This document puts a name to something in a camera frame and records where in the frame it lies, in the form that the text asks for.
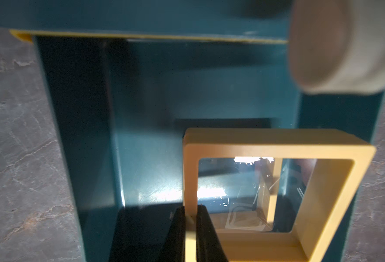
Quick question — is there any large tan brooch box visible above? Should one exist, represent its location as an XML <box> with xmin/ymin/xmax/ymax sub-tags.
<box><xmin>202</xmin><ymin>157</ymin><xmax>282</xmax><ymax>234</ymax></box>
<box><xmin>183</xmin><ymin>128</ymin><xmax>376</xmax><ymax>262</ymax></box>

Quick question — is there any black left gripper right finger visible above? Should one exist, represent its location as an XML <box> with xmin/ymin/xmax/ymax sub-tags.
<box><xmin>196</xmin><ymin>205</ymin><xmax>228</xmax><ymax>262</ymax></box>

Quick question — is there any teal bottom drawer yellow case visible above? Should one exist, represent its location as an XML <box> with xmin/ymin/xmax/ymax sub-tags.
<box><xmin>13</xmin><ymin>33</ymin><xmax>384</xmax><ymax>262</ymax></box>

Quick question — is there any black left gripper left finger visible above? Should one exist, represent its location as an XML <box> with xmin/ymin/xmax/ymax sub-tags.
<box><xmin>159</xmin><ymin>207</ymin><xmax>186</xmax><ymax>262</ymax></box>

